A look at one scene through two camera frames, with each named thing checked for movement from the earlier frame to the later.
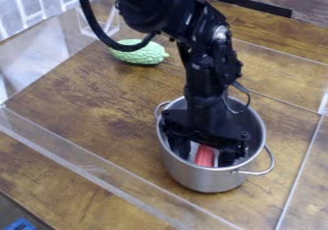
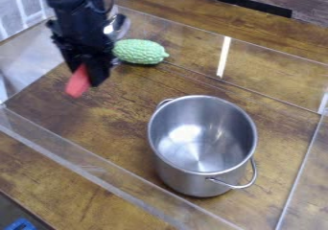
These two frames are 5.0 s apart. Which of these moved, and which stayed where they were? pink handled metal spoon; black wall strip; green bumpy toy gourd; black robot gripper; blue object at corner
Moved: black robot gripper; pink handled metal spoon
Stayed: blue object at corner; green bumpy toy gourd; black wall strip
